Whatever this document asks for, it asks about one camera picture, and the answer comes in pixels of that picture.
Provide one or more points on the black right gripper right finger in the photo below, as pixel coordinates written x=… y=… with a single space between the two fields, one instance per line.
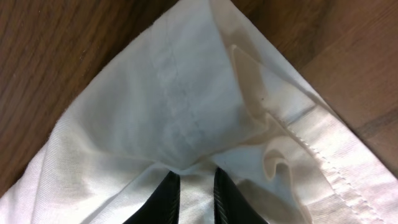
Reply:
x=230 y=206

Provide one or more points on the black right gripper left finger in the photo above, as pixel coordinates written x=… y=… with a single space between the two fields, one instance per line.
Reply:
x=163 y=205

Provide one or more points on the white printed t-shirt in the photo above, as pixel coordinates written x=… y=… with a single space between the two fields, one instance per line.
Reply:
x=202 y=89

